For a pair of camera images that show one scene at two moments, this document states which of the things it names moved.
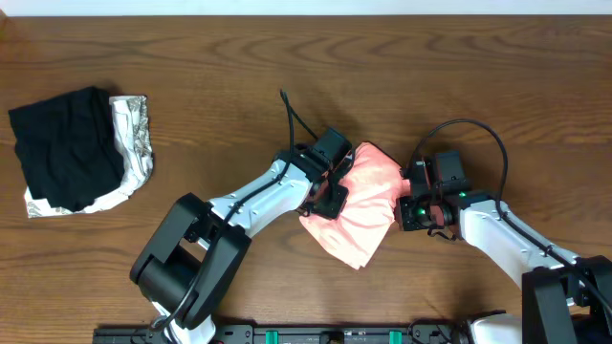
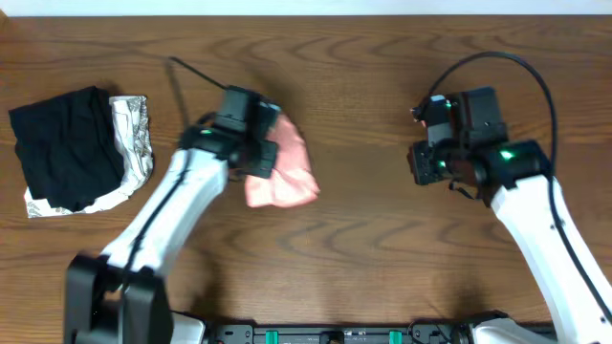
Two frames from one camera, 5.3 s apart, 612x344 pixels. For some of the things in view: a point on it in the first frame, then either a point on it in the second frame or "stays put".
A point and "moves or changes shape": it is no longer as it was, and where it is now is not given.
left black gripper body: x=330 y=204 → x=255 y=160
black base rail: x=295 y=333 stays put
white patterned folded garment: x=130 y=118 stays put
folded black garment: x=68 y=148 stays put
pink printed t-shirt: x=375 y=182 moves or changes shape
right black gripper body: x=420 y=214 → x=444 y=161
